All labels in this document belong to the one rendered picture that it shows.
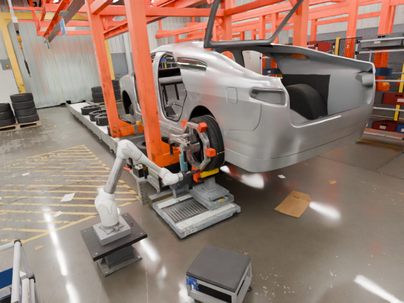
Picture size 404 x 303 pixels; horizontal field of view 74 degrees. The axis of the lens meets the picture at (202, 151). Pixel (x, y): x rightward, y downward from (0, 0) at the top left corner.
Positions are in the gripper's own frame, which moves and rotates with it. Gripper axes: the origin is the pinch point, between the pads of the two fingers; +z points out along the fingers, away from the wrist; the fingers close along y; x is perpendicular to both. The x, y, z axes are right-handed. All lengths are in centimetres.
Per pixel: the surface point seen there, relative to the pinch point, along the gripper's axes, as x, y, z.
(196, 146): 27.3, 5.9, 9.7
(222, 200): -36, -31, 30
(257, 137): -14, 82, 26
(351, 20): 264, -6, 600
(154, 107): 93, 2, -16
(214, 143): 15.3, 28.2, 18.8
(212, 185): -12.2, -36.3, 30.0
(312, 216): -98, 9, 106
